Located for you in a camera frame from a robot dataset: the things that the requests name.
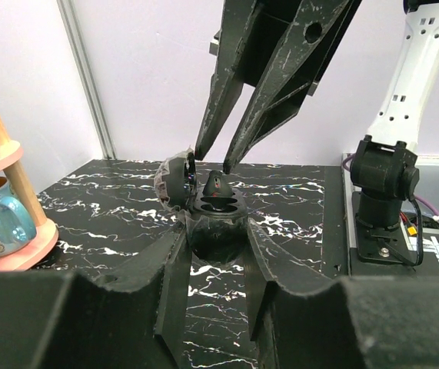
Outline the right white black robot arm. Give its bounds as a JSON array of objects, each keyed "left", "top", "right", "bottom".
[{"left": 195, "top": 1, "right": 439, "bottom": 267}]

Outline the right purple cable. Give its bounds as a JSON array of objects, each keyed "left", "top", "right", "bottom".
[{"left": 341, "top": 153, "right": 439, "bottom": 239}]

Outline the right aluminium corner post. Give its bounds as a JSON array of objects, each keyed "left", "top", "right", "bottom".
[{"left": 56, "top": 0, "right": 117, "bottom": 159}]

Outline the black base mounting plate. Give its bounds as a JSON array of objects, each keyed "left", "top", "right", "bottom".
[{"left": 346, "top": 191, "right": 439, "bottom": 278}]

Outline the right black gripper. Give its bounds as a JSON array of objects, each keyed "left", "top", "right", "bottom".
[{"left": 195, "top": 1, "right": 360, "bottom": 174}]

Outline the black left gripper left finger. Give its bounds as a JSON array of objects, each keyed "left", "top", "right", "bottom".
[{"left": 0, "top": 226, "right": 191, "bottom": 368}]

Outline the blue butterfly ceramic mug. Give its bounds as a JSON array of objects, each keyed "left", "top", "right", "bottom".
[{"left": 0, "top": 177, "right": 37, "bottom": 257}]

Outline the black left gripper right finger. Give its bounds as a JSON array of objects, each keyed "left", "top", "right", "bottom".
[{"left": 244, "top": 221, "right": 439, "bottom": 368}]

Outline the pink three-tier wooden shelf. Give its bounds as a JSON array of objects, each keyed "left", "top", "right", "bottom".
[{"left": 0, "top": 118, "right": 58, "bottom": 271}]

